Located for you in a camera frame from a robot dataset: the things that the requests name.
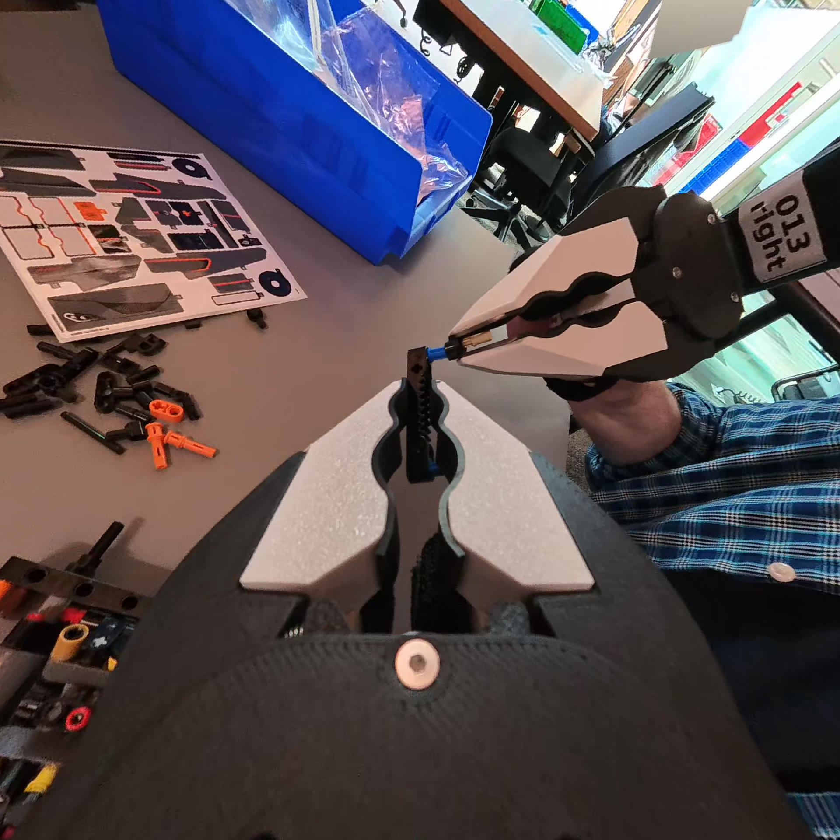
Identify wooden office desk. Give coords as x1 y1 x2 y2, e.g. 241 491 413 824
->
412 0 606 142

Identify clear plastic bag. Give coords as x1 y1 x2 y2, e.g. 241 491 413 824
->
259 0 475 198

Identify person's right forearm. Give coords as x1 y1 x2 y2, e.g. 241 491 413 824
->
584 382 840 519

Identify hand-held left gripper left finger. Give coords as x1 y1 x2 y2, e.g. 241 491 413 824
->
239 379 409 634

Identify blue plastic bin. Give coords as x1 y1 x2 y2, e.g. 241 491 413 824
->
97 0 494 266

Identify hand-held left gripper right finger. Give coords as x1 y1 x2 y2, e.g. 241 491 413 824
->
430 381 595 634

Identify sticker sheet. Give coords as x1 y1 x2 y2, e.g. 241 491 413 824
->
0 139 308 344

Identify person's right hand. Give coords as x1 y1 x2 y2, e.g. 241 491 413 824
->
567 381 685 469

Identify black lego gear rack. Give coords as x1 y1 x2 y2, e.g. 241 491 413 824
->
406 346 448 485

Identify dark blue undershirt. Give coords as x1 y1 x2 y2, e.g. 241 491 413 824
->
663 567 840 798

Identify black lego axle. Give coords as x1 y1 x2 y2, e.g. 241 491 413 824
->
61 411 127 455

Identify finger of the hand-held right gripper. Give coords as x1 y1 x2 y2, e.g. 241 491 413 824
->
456 298 672 380
448 217 643 343

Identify pile of black lego pieces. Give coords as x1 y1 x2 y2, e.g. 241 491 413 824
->
0 331 204 455

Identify red and blue storage crates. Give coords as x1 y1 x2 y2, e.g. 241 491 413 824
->
650 98 811 191

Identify lego car chassis assembly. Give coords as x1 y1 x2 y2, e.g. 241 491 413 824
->
0 521 153 840

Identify green crate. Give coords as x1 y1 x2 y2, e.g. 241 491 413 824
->
530 0 589 55

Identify plaid shirt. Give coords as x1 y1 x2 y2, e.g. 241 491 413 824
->
584 382 840 840

